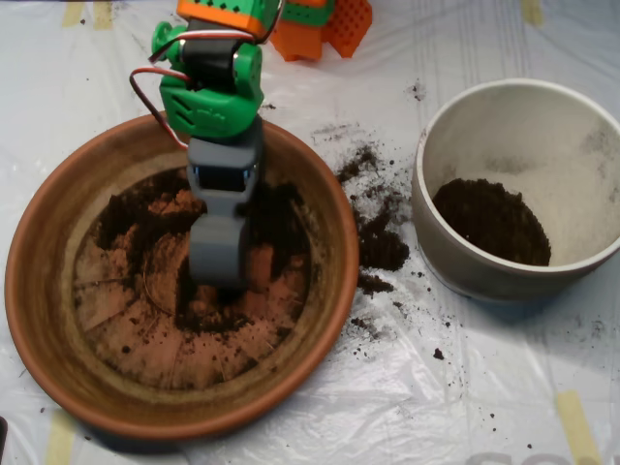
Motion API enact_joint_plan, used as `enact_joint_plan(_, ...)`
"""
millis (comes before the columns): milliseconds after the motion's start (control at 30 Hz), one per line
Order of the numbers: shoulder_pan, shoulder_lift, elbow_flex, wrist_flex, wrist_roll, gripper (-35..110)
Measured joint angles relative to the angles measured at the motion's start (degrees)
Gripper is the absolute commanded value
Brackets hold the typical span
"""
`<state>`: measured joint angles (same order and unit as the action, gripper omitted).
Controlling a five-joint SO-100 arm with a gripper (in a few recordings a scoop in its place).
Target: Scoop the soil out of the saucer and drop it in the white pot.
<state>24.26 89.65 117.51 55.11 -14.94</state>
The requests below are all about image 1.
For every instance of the grey gripper with motor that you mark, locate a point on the grey gripper with motor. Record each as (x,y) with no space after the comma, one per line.
(220,159)

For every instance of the dark soil heap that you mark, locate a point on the dark soil heap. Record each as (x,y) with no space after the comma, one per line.
(281,218)

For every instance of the dark soil layer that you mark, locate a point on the dark soil layer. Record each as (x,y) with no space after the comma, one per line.
(484,227)

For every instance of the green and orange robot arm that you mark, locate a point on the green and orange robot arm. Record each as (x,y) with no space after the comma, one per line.
(213,111)

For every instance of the spilled dark soil patch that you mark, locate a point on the spilled dark soil patch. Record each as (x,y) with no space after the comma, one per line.
(382,252)

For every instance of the terracotta plant pot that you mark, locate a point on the terracotta plant pot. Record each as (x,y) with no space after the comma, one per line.
(43,300)

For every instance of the white ceramic pot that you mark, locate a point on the white ceramic pot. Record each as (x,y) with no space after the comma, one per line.
(465,281)

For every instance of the beige masking tape strip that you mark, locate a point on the beige masking tape strip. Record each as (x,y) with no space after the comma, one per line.
(102,17)
(576,426)
(532,12)
(60,441)
(72,14)

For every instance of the clear plastic sheet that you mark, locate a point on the clear plastic sheet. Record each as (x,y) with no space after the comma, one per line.
(484,387)

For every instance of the dark object at edge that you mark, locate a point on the dark object at edge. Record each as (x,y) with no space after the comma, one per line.
(3,436)

